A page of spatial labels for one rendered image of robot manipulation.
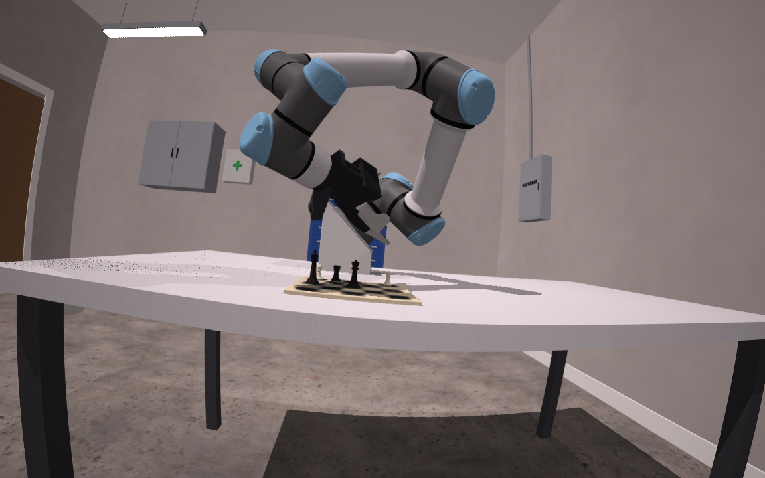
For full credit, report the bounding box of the black and cream chessboard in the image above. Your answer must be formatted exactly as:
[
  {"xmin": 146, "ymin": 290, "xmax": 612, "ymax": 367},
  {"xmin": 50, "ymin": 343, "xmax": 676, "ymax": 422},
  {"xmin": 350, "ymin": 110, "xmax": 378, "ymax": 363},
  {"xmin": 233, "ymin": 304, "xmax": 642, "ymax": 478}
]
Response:
[{"xmin": 284, "ymin": 276, "xmax": 422, "ymax": 306}]

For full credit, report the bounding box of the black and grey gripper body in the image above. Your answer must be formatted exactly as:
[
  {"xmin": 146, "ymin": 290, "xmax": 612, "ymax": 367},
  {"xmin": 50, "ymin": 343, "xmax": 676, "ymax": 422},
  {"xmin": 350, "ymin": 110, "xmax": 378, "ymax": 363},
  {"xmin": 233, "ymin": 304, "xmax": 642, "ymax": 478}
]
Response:
[{"xmin": 312, "ymin": 150, "xmax": 382, "ymax": 209}]

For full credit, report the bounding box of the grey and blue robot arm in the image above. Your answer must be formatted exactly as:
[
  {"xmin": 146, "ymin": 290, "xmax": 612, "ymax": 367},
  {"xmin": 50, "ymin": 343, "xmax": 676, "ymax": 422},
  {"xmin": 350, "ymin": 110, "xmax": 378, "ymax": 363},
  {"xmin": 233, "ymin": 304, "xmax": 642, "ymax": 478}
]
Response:
[{"xmin": 240, "ymin": 49, "xmax": 495, "ymax": 246}]

